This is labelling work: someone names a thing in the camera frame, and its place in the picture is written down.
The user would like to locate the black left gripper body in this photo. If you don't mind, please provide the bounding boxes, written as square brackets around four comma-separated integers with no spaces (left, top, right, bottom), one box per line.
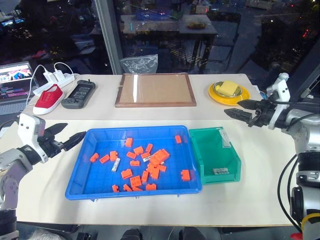
[37,134,67,159]

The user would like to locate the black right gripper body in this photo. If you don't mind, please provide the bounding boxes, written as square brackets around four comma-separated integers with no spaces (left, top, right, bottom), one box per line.
[248,100,276,129]

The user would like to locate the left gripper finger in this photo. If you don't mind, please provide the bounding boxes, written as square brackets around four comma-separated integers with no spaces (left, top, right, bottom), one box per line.
[45,122,69,140]
[62,131,87,152]

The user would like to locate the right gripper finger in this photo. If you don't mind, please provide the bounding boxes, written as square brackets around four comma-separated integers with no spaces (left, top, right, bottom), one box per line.
[223,108,255,126]
[237,99,264,111]

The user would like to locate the green plastic bin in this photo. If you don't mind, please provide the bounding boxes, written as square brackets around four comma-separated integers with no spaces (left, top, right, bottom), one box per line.
[188,126,243,186]

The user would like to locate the yellow plate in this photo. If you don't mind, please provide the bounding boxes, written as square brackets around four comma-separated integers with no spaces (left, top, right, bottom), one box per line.
[208,80,251,106]

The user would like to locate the metal bowl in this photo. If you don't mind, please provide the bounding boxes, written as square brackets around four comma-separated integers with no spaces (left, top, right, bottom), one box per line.
[212,80,245,99]

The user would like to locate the yellow sponge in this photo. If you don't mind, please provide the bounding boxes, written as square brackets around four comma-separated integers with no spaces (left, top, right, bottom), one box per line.
[219,80,239,97]

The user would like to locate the clear plastic label card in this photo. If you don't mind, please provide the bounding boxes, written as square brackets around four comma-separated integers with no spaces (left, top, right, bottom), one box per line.
[219,129,231,149]

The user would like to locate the red canvas shoe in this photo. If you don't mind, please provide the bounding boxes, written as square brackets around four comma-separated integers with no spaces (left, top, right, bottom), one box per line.
[32,83,66,116]

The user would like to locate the grey handheld game console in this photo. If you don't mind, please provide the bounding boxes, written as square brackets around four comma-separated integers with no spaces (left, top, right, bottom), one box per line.
[60,79,97,110]

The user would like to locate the blue plastic tray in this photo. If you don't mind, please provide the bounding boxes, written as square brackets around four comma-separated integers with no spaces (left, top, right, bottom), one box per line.
[64,124,204,202]

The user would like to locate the white brick in tray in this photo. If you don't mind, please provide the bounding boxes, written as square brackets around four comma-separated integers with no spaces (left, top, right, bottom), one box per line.
[111,157,122,173]

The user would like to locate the white power strip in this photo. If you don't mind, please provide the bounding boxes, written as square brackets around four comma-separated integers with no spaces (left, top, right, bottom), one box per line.
[32,72,77,97]

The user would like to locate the open laptop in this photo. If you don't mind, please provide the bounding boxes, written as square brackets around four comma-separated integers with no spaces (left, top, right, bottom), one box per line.
[0,60,35,116]

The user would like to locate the large orange building block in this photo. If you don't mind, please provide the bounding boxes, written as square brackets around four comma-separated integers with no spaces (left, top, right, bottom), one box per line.
[149,148,171,166]
[146,163,161,181]

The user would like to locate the clear plastic bag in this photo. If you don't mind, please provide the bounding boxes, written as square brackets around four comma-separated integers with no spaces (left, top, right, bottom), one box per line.
[120,53,159,75]

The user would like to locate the dark rounded shape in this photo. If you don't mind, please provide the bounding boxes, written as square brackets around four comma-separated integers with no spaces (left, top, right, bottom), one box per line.
[178,225,209,240]
[121,228,151,240]

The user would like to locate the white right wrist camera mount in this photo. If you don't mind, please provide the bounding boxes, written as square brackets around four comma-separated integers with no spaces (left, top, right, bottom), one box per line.
[265,72,291,130]

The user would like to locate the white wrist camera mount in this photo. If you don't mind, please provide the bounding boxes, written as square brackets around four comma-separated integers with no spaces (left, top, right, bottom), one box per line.
[17,113,50,164]
[265,72,291,130]

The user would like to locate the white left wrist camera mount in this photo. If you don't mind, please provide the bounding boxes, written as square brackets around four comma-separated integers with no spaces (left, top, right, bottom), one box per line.
[17,113,50,164]

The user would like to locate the grey cable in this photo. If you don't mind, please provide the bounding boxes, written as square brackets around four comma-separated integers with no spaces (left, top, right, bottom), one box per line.
[0,115,21,137]

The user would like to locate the white charger cable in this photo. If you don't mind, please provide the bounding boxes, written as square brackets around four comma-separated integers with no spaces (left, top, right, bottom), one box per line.
[53,62,76,77]
[26,64,50,106]

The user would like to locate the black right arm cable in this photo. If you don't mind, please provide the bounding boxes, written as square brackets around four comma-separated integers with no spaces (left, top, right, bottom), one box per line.
[279,152,305,233]

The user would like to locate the brown wooden picture frame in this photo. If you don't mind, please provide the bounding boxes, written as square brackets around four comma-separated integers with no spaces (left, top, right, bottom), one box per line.
[114,72,198,109]

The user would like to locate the grey window frame pillar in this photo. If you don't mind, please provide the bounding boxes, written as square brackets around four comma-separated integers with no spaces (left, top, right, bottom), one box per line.
[95,0,124,75]

